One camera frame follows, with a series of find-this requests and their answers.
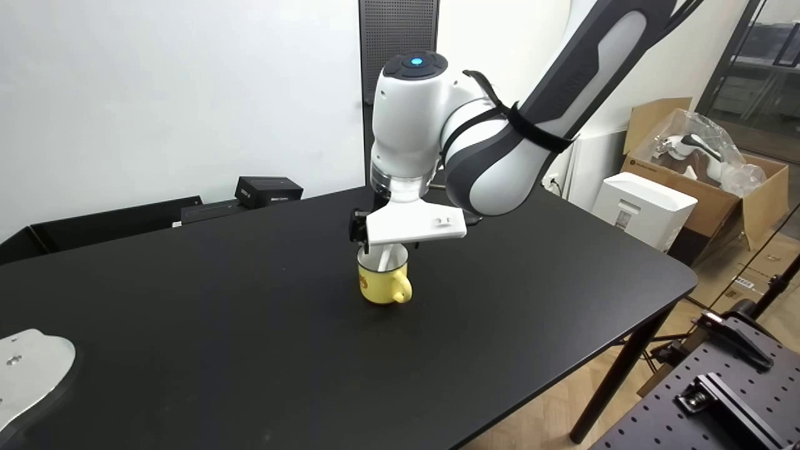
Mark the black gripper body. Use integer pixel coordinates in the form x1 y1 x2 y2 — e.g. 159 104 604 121
380 240 413 269

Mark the yellow mug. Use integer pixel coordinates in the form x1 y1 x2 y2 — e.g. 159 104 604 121
354 242 418 307

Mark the small black box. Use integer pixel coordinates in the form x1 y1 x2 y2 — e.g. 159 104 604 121
232 175 305 214

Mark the white carton box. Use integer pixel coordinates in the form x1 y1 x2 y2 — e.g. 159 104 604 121
589 171 699 255

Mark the black table leg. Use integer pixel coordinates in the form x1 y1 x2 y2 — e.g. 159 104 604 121
567 302 679 446

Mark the flat black case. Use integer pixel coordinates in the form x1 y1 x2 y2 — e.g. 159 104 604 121
0 195 204 269

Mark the crumpled clear plastic wrap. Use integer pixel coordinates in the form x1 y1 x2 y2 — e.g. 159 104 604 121
652 107 769 200

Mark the black perforated mounting board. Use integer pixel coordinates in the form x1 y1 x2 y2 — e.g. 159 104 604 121
587 311 800 450

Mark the brown cardboard box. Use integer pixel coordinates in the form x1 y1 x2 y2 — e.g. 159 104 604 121
620 95 793 254

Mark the white round plate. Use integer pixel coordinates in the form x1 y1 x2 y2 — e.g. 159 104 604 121
0 325 79 439

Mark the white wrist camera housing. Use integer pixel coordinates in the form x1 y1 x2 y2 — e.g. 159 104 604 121
362 200 469 251

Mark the white wall outlet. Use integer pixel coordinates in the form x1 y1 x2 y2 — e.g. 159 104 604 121
543 171 567 200

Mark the black velcro cable strap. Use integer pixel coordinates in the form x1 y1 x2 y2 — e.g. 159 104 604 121
500 100 578 156

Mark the dark grey wall panel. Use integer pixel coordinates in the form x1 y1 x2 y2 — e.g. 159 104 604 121
357 0 442 110

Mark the black metal clamp handle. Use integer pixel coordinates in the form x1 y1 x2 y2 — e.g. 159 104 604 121
673 369 793 450

